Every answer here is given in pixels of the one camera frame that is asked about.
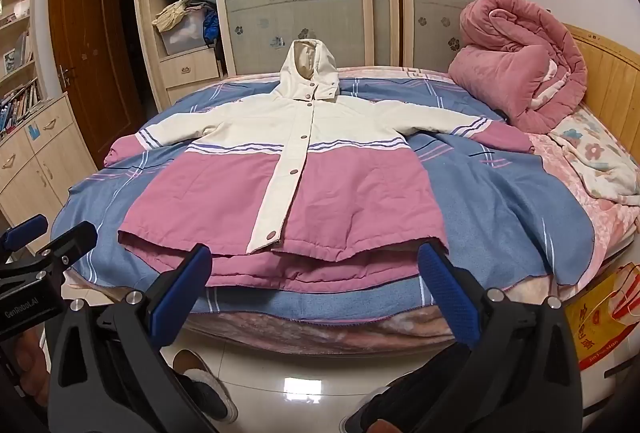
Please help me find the wooden headboard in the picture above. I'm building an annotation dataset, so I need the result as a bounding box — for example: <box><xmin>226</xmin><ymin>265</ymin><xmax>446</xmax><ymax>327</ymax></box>
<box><xmin>562</xmin><ymin>23</ymin><xmax>640</xmax><ymax>149</ymax></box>

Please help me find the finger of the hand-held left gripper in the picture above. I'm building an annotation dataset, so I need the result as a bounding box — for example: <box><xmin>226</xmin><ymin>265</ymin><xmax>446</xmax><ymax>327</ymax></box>
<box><xmin>31</xmin><ymin>220</ymin><xmax>99</xmax><ymax>272</ymax></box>
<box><xmin>0</xmin><ymin>214</ymin><xmax>50</xmax><ymax>260</ymax></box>

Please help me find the pink and cream hooded jacket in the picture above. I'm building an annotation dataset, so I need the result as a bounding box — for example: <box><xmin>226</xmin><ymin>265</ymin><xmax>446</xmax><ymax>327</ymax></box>
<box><xmin>104</xmin><ymin>39</ymin><xmax>536</xmax><ymax>290</ymax></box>

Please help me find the rolled pink quilt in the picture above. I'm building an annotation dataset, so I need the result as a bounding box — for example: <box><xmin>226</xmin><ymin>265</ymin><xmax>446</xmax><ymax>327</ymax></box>
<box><xmin>447</xmin><ymin>0</ymin><xmax>589</xmax><ymax>134</ymax></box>

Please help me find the blue garment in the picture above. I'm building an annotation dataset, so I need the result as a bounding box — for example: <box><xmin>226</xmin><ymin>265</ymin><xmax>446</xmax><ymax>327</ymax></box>
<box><xmin>202</xmin><ymin>8</ymin><xmax>221</xmax><ymax>47</ymax></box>

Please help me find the person's left slipper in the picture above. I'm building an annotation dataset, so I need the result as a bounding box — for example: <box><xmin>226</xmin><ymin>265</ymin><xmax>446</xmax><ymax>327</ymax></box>
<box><xmin>172</xmin><ymin>349</ymin><xmax>240</xmax><ymax>425</ymax></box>

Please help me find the yellow and red plastic bag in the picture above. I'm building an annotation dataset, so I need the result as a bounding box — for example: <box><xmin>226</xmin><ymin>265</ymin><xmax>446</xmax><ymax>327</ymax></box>
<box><xmin>565</xmin><ymin>260</ymin><xmax>640</xmax><ymax>375</ymax></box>

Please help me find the floral pillow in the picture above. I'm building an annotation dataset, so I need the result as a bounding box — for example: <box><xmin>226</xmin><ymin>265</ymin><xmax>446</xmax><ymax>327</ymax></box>
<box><xmin>547</xmin><ymin>106</ymin><xmax>640</xmax><ymax>205</ymax></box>

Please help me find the light wood wardrobe drawer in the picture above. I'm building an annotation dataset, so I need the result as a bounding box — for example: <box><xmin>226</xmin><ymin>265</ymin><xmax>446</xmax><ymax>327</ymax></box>
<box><xmin>160</xmin><ymin>48</ymin><xmax>224</xmax><ymax>87</ymax></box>
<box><xmin>165</xmin><ymin>80</ymin><xmax>227</xmax><ymax>108</ymax></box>

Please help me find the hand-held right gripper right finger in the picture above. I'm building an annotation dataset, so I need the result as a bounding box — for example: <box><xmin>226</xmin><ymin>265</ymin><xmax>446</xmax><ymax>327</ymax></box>
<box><xmin>418</xmin><ymin>242</ymin><xmax>584</xmax><ymax>433</ymax></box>

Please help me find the blue plaid blanket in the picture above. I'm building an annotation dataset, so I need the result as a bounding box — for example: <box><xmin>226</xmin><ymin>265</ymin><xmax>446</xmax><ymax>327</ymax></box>
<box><xmin>50</xmin><ymin>76</ymin><xmax>596</xmax><ymax>315</ymax></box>

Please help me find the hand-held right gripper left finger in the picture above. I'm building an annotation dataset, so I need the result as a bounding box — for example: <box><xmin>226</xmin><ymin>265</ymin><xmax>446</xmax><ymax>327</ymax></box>
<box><xmin>47</xmin><ymin>243</ymin><xmax>221</xmax><ymax>433</ymax></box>

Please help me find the light wood bookcase cabinet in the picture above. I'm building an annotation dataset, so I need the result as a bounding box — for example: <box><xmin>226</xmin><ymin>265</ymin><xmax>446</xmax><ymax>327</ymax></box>
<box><xmin>0</xmin><ymin>0</ymin><xmax>99</xmax><ymax>225</ymax></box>

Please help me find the brown wooden door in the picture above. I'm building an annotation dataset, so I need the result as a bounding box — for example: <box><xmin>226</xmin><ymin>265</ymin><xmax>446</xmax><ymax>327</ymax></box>
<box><xmin>47</xmin><ymin>0</ymin><xmax>147</xmax><ymax>167</ymax></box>

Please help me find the clear plastic storage box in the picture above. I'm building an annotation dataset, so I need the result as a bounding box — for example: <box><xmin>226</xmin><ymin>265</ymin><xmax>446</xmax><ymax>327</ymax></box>
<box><xmin>161</xmin><ymin>8</ymin><xmax>209</xmax><ymax>57</ymax></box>

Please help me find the row of books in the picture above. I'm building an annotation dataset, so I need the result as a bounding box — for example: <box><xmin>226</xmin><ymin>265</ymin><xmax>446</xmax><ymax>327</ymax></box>
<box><xmin>0</xmin><ymin>80</ymin><xmax>44</xmax><ymax>135</ymax></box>

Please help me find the yellow crumpled cloth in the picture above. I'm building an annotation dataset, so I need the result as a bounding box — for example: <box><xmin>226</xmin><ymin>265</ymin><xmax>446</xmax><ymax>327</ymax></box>
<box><xmin>151</xmin><ymin>0</ymin><xmax>194</xmax><ymax>33</ymax></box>

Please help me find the light wood wardrobe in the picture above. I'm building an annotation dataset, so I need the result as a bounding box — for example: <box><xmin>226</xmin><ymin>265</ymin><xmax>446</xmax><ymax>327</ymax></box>
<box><xmin>131</xmin><ymin>0</ymin><xmax>527</xmax><ymax>114</ymax></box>

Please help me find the person's left hand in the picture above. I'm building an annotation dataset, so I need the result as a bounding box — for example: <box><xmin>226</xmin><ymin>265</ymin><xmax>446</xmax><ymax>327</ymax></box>
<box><xmin>17</xmin><ymin>327</ymin><xmax>54</xmax><ymax>397</ymax></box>

